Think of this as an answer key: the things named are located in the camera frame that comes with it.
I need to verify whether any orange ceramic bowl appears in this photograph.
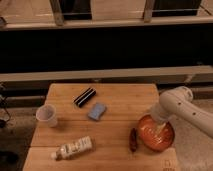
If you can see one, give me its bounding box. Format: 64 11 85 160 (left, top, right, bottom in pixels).
137 115 175 152

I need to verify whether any blue sponge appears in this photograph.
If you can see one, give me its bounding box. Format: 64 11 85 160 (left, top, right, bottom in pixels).
88 103 106 121

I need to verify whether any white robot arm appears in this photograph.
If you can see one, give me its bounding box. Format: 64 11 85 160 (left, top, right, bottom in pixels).
150 86 213 138

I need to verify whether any white plastic bottle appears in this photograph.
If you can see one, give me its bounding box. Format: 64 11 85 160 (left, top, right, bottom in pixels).
51 136 93 160

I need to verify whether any white plastic cup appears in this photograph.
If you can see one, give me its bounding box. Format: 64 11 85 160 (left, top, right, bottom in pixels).
36 104 58 127

